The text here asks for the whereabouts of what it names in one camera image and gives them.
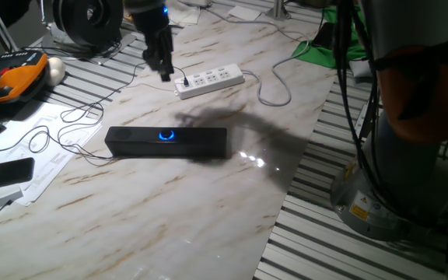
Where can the white power strip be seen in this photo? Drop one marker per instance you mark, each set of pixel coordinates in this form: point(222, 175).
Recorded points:
point(212, 81)

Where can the orange black teach pendant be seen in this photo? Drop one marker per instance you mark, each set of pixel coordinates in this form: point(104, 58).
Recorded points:
point(14, 79)

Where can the white paper card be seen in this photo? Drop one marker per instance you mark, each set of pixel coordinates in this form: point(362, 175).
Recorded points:
point(244, 12)

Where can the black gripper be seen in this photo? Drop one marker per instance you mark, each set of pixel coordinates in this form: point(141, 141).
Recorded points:
point(154, 23)

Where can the green cloth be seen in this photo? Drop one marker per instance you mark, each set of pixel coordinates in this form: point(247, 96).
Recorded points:
point(321, 54)

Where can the white printed paper sheets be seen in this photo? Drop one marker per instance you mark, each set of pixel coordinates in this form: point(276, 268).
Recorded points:
point(53, 163)

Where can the marble pattern board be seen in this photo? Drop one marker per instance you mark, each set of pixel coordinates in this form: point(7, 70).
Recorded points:
point(169, 214)

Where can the black smartphone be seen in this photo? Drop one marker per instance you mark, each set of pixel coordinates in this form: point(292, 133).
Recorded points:
point(2, 174)

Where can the white computer mouse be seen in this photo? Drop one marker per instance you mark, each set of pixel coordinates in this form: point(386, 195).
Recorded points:
point(56, 70)

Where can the white cloth piece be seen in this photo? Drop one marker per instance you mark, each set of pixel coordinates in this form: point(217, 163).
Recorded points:
point(362, 69)

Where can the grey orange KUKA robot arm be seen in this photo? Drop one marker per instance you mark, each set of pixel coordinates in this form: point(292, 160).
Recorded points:
point(403, 183)

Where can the black usb plug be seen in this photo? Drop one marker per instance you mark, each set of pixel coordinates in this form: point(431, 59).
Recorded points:
point(186, 81)

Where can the upright aluminium post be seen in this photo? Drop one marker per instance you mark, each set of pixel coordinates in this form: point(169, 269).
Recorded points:
point(278, 9)

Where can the black speaker bar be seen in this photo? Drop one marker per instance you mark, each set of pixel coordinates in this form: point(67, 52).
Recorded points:
point(138, 145)

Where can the dark handheld phone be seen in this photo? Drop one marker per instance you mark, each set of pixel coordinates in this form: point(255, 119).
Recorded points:
point(325, 36)

